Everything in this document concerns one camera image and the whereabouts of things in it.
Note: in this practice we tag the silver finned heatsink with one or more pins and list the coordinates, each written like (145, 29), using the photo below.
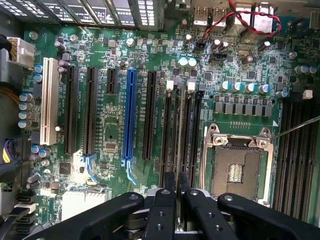
(75, 205)

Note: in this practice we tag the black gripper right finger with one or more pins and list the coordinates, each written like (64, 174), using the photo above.
(210, 217)

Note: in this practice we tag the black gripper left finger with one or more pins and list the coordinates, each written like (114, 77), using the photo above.
(160, 217)

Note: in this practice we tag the black SATA port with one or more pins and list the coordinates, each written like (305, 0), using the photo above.
(26, 198)

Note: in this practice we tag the green motherboard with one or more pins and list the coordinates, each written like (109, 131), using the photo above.
(112, 130)

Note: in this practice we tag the metal CPU socket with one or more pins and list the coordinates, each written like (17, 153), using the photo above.
(237, 170)

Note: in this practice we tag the short black expansion slot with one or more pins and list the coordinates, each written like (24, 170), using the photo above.
(111, 81)

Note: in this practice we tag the blue expansion slot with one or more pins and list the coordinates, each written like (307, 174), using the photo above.
(129, 112)

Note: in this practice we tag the black RAM slot white latch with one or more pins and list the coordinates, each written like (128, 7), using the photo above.
(301, 160)
(166, 125)
(188, 125)

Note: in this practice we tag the silver USB port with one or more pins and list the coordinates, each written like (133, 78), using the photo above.
(219, 17)
(200, 16)

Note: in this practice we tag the white power connector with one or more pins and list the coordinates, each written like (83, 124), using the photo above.
(23, 52)

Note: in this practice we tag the thin metal locking lever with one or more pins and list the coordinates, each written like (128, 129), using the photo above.
(295, 128)

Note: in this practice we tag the silver rear port block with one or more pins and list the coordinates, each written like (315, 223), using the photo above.
(262, 23)

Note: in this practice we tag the white PCI expansion slot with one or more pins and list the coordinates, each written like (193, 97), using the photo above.
(48, 100)

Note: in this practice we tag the long black expansion slot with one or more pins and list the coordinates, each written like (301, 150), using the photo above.
(71, 110)
(150, 112)
(90, 112)

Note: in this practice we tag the grey metal PC case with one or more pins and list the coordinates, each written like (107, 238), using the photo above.
(7, 72)

